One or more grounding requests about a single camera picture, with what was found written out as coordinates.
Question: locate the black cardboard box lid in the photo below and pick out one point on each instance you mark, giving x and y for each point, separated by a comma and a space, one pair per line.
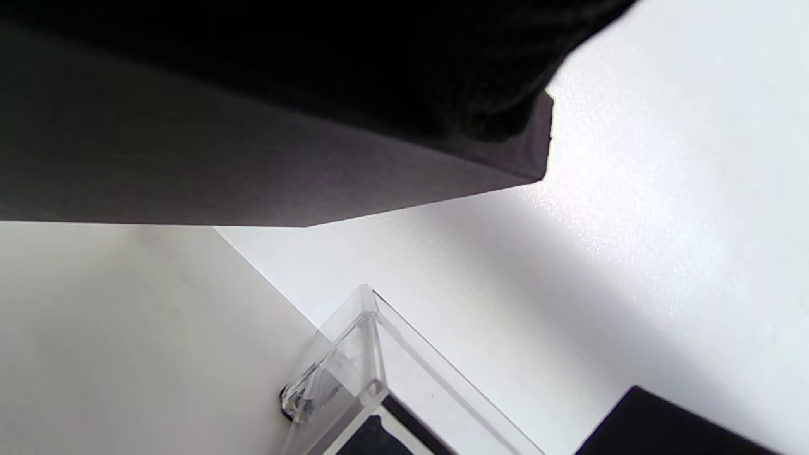
221, 170

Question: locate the black cardboard box base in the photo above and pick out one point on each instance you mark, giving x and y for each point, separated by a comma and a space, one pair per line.
657, 430

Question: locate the clear acrylic drawer case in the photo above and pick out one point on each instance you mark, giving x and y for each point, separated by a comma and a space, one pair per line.
354, 354

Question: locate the person's left hand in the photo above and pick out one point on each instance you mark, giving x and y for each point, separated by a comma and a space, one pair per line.
379, 57

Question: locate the clear acrylic drawer black liner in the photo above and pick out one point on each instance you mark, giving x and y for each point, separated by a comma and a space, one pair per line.
366, 442

